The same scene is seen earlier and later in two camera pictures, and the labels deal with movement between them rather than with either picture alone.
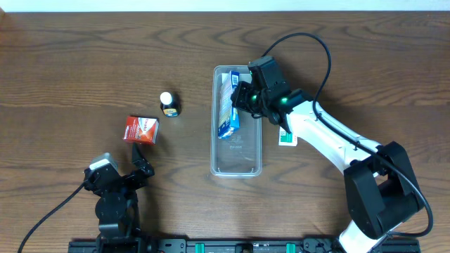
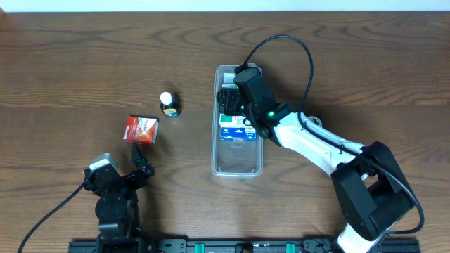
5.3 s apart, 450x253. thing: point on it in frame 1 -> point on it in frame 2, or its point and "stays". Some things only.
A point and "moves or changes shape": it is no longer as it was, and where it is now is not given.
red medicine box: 141,129 stays
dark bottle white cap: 171,104 stays
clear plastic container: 240,155 stays
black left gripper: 126,178 stays
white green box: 287,139 moves or changes shape
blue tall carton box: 229,116 -> 238,133
